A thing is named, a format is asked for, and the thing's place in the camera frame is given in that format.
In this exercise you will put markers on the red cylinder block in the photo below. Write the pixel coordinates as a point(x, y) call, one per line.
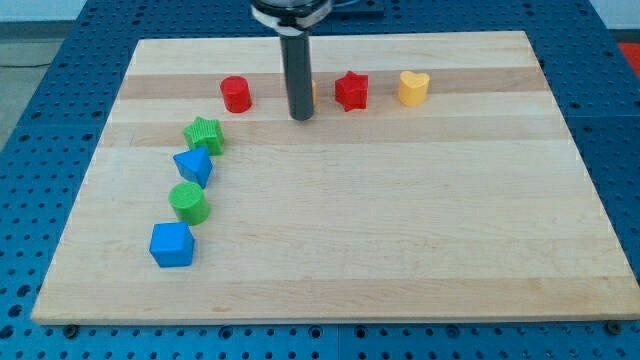
point(236, 94)

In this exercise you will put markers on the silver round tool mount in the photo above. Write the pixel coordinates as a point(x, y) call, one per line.
point(290, 17)

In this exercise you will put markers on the green star block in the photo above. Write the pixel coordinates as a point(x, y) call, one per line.
point(206, 133)

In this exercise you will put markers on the blue perforated table mat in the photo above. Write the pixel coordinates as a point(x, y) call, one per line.
point(45, 159)

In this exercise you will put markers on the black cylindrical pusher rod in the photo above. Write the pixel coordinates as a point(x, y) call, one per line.
point(295, 54)

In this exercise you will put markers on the green cylinder block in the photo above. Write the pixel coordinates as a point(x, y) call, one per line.
point(189, 203)

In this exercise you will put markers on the red star block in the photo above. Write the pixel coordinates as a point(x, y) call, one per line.
point(351, 91)

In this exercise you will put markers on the blue cube block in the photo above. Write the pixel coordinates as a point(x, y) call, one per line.
point(172, 244)

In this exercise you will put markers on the yellow heart block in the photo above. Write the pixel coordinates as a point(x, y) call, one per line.
point(413, 88)

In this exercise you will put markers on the blue triangle block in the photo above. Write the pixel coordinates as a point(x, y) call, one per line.
point(195, 165)

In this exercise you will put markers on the wooden board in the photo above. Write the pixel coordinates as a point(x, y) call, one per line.
point(474, 206)

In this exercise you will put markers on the yellow block behind rod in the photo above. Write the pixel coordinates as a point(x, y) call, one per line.
point(314, 92)

